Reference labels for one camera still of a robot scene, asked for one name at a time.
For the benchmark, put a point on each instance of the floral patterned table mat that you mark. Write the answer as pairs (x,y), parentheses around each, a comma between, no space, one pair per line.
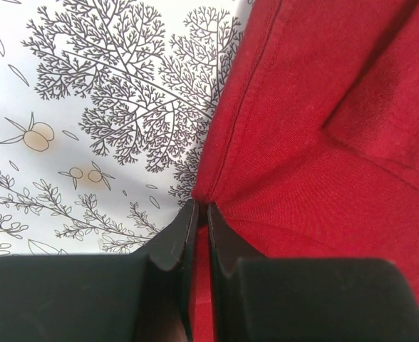
(104,110)

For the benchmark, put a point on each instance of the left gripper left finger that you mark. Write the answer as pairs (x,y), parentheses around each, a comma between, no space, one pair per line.
(143,296)

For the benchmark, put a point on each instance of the red t-shirt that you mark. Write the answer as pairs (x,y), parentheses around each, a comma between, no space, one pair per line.
(314,146)

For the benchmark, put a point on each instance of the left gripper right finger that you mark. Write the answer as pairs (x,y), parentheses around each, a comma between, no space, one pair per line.
(257,298)

